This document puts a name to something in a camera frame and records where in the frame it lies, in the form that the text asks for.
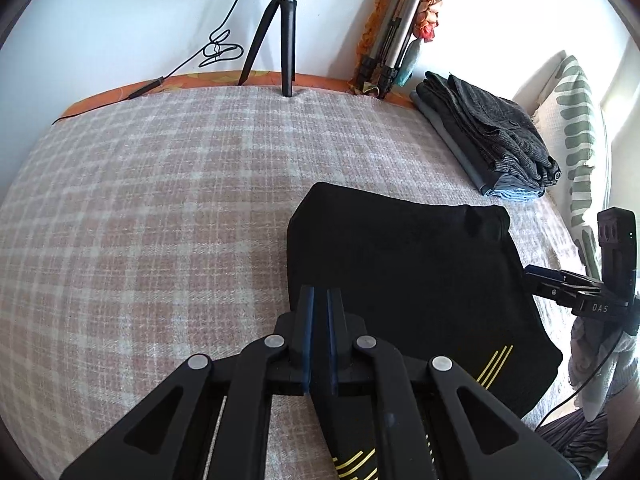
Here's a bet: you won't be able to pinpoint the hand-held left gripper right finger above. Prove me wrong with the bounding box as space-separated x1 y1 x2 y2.
327 287 582 480

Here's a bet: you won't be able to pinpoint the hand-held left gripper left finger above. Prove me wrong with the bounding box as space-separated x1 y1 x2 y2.
59 285 315 480

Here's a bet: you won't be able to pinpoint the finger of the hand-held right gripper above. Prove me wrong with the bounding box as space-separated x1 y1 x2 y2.
524 266 604 289
529 280 584 307

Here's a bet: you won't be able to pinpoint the black pants with yellow print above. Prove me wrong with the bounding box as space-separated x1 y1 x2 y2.
287 181 564 480

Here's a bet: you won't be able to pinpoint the grey folded pants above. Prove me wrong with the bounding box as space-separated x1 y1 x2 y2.
410 87 501 197

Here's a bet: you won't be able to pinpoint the light blue folded jeans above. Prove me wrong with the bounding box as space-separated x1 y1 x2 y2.
482 186 547 204

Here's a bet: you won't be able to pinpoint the green patterned pillow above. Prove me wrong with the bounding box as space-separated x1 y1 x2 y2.
531 50 610 273

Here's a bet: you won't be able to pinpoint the dark pleated garment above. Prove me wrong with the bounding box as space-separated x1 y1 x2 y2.
537 400 617 477

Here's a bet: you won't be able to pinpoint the dark grey folded jeans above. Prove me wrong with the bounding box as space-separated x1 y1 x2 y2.
417 72 562 192

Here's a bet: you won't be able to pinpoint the plaid blanket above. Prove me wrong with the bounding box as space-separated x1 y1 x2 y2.
0 82 582 480

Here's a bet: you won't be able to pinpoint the white pillow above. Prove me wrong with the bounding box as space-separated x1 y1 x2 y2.
510 50 569 112

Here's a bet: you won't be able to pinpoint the black tripod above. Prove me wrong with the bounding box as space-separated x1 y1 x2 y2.
237 0 309 99

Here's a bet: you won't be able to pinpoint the folded silver tripod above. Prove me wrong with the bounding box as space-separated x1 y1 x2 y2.
357 0 434 99

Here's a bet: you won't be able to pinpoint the folded metal tripod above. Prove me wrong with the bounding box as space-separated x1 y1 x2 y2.
350 0 444 97

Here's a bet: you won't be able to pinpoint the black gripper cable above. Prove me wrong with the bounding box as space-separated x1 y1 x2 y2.
536 332 627 429

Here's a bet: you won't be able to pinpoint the black ring light cable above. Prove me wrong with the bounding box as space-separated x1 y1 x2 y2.
52 0 264 124

